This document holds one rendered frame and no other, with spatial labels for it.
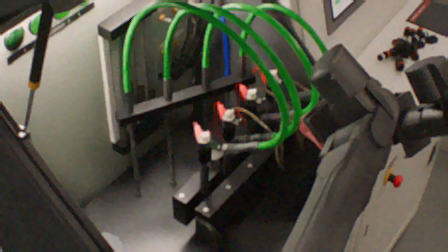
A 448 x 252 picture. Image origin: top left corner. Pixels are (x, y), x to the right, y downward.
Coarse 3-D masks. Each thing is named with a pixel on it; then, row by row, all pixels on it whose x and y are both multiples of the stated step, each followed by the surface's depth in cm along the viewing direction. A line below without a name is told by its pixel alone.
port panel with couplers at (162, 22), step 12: (180, 0) 155; (192, 0) 156; (156, 12) 150; (168, 12) 154; (156, 24) 152; (168, 24) 152; (180, 24) 160; (156, 36) 154; (180, 36) 162; (156, 48) 156; (156, 60) 158
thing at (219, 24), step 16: (160, 0) 117; (176, 0) 115; (144, 16) 123; (208, 16) 111; (128, 32) 128; (224, 32) 111; (128, 48) 131; (128, 64) 135; (256, 64) 110; (128, 80) 138; (272, 80) 110; (288, 128) 114; (272, 144) 118
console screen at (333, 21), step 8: (328, 0) 157; (336, 0) 160; (344, 0) 163; (352, 0) 167; (360, 0) 171; (328, 8) 158; (336, 8) 161; (344, 8) 164; (352, 8) 168; (328, 16) 159; (336, 16) 162; (344, 16) 165; (328, 24) 160; (336, 24) 163; (328, 32) 160
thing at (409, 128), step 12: (408, 96) 109; (408, 108) 107; (420, 108) 104; (408, 120) 105; (420, 120) 103; (396, 132) 108; (408, 132) 106; (420, 132) 104; (408, 144) 108; (420, 144) 109; (408, 156) 108
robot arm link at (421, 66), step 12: (432, 60) 98; (444, 60) 98; (408, 72) 100; (420, 72) 98; (432, 72) 98; (444, 72) 97; (420, 84) 99; (432, 84) 98; (444, 84) 97; (420, 96) 100; (432, 96) 99; (444, 96) 98
